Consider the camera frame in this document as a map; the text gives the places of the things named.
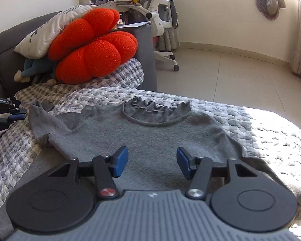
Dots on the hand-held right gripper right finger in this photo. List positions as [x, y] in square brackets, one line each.
[183, 162]

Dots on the white printed pillow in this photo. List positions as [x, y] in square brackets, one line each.
[44, 34]

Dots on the red pumpkin-shaped cushion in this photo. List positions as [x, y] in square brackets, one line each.
[86, 30]
[95, 56]

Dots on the dark grey sofa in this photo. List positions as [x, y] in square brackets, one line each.
[5, 55]

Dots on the grey checked quilted blanket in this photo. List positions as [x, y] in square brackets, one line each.
[266, 140]

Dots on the white office chair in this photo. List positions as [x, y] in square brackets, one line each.
[163, 15]

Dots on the grey ruffle-collar sweater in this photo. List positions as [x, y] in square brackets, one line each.
[145, 143]

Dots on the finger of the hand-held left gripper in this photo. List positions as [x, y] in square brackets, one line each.
[17, 114]

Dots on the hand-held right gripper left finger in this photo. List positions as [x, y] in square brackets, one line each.
[120, 161]

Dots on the blue plush toy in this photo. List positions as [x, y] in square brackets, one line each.
[32, 71]

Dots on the white paper sheet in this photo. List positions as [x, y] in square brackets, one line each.
[135, 24]

